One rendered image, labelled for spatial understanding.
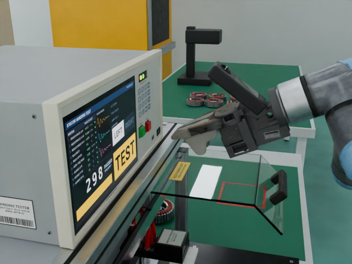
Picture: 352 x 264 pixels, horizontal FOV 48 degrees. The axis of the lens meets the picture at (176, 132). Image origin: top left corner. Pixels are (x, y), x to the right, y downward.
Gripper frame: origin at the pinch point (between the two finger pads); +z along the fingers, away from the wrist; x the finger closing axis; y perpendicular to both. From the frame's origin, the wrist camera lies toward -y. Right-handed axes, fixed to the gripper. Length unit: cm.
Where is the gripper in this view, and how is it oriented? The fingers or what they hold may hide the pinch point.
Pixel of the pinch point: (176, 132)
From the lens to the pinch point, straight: 74.6
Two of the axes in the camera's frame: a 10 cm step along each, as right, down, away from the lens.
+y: 4.1, 8.9, 2.2
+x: 2.5, -3.4, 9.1
